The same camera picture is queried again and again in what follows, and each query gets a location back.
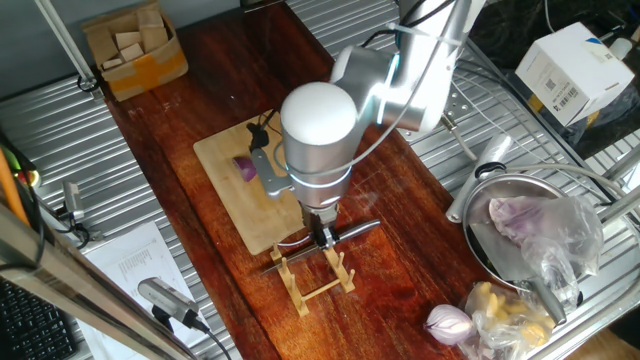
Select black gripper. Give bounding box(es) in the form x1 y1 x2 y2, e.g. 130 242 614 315
305 212 337 251

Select steel kitchen knife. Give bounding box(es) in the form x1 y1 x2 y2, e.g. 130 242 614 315
259 218 382 277

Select wooden peg rack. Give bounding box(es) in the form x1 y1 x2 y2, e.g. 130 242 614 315
269 242 358 319

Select dark red wooden plank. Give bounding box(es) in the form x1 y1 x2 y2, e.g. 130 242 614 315
103 2 494 360

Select bamboo cutting board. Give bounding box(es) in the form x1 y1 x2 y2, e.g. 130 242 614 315
193 109 314 257

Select purple onion wedge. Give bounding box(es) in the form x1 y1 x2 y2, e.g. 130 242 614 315
232 155 258 183

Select peeled onion half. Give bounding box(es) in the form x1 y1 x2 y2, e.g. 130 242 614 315
424 303 476 347

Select round metal bowl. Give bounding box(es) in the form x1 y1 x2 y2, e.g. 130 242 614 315
461 172 585 307

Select printed paper sheet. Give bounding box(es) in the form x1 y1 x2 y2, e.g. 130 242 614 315
77 221 201 360

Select clear bag with yellow pieces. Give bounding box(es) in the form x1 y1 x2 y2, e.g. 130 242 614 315
458 280 559 360

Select clear bag with purple onion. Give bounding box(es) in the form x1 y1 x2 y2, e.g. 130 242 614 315
488 193 606 315

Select cardboard box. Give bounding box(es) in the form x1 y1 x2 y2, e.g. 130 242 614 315
81 0 190 103

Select long aluminium bar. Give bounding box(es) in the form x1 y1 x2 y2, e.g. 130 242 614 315
0 202 199 360

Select black plastic bag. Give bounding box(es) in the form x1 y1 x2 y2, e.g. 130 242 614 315
469 0 640 160

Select aluminium profile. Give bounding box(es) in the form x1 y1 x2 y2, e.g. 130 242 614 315
597 183 640 224
601 143 640 182

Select white carton box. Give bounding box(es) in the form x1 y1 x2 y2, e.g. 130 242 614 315
514 21 636 128

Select black keyboard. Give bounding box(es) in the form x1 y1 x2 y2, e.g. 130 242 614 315
0 277 79 360

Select orange stick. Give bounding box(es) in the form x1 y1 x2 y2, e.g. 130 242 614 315
0 148 30 227

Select thin metal pole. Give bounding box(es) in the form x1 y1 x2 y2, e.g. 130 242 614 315
33 0 100 94

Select silver camera with black cable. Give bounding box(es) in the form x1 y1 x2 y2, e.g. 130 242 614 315
136 277 234 360

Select silver cable connector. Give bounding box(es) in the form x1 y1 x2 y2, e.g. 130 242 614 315
429 101 480 162

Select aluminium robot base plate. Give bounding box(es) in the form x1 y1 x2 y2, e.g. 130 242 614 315
397 74 477 146

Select small silver camera on mount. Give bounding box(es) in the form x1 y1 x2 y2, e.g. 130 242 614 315
52 180 92 250

